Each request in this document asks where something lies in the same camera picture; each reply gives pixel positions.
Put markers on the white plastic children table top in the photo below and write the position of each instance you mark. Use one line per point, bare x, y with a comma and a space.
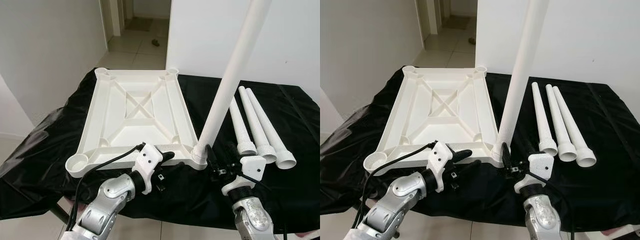
435, 125
135, 125

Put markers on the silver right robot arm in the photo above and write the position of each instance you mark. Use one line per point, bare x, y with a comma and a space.
252, 215
542, 217

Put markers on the black table cloth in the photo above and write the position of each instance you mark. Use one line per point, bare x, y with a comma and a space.
295, 200
610, 195

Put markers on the pink rounded object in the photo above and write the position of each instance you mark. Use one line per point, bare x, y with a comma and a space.
624, 232
307, 236

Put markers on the brown door mat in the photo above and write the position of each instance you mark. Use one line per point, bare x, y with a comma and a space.
458, 22
140, 23

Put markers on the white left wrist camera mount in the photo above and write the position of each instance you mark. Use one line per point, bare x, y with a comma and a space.
441, 160
149, 162

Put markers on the white door frame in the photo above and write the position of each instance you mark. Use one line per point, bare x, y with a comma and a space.
111, 15
430, 15

